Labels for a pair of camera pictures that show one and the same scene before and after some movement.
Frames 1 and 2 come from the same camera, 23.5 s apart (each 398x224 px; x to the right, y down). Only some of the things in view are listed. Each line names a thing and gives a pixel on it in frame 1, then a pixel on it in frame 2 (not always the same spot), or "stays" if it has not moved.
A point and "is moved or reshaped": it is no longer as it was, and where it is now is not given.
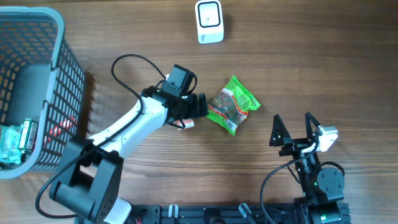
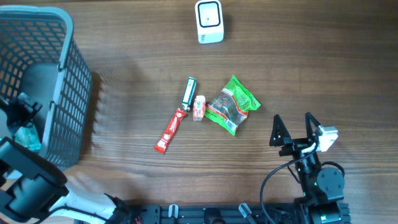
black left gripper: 196,112 → 27,111
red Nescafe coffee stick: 60,127 → 164,140
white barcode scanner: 209,20 stays
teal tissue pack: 10,137 is moved or reshaped
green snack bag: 229,108 stays
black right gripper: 293,145 stays
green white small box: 28,136 is moved or reshaped
